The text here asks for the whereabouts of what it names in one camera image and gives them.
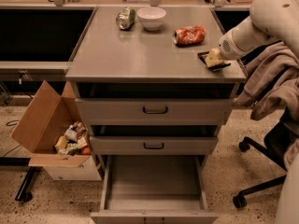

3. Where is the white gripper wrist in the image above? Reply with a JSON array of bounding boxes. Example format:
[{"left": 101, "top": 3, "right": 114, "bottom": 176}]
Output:
[{"left": 205, "top": 31, "right": 242, "bottom": 68}]

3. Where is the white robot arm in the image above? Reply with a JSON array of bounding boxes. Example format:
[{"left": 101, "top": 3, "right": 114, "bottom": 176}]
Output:
[{"left": 205, "top": 0, "right": 299, "bottom": 224}]

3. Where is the grey drawer cabinet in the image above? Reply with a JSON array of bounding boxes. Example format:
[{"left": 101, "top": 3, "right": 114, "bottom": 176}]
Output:
[{"left": 65, "top": 6, "right": 247, "bottom": 224}]

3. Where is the top grey drawer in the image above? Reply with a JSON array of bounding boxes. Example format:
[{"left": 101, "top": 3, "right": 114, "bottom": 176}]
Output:
[{"left": 76, "top": 98, "right": 232, "bottom": 125}]

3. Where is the middle grey drawer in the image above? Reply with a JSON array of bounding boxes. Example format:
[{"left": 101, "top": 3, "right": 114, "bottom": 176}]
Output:
[{"left": 91, "top": 136, "right": 218, "bottom": 155}]

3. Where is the bottom grey open drawer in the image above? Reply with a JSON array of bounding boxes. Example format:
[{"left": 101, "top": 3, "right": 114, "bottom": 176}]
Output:
[{"left": 91, "top": 156, "right": 218, "bottom": 224}]

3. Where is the crushed orange soda can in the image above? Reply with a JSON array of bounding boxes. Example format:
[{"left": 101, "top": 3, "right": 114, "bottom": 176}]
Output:
[{"left": 173, "top": 25, "right": 206, "bottom": 46}]

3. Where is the grey-brown cloth on chair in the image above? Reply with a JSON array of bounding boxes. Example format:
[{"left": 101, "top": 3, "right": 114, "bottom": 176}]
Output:
[{"left": 234, "top": 40, "right": 299, "bottom": 170}]

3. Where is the white ceramic bowl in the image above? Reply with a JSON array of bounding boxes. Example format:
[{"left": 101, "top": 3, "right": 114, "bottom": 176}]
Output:
[{"left": 137, "top": 7, "right": 166, "bottom": 31}]

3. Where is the crushed green soda can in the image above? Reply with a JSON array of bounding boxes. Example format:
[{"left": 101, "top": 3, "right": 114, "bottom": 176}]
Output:
[{"left": 116, "top": 7, "right": 135, "bottom": 30}]

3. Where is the black office chair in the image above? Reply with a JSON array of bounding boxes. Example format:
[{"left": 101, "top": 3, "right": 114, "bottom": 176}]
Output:
[{"left": 233, "top": 109, "right": 299, "bottom": 209}]

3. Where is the pile of snack packages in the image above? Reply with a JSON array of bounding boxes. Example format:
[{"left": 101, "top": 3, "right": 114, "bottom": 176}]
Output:
[{"left": 54, "top": 121, "right": 91, "bottom": 156}]

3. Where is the white box under cardboard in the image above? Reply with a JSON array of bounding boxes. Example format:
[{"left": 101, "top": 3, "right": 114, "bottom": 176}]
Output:
[{"left": 45, "top": 156, "right": 102, "bottom": 181}]

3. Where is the brown cardboard box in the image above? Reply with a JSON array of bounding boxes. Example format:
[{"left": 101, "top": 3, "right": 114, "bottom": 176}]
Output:
[{"left": 11, "top": 80, "right": 90, "bottom": 168}]

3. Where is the black table leg with caster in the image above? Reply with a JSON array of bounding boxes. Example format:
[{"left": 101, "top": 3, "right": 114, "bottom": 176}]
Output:
[{"left": 0, "top": 157, "right": 40, "bottom": 203}]

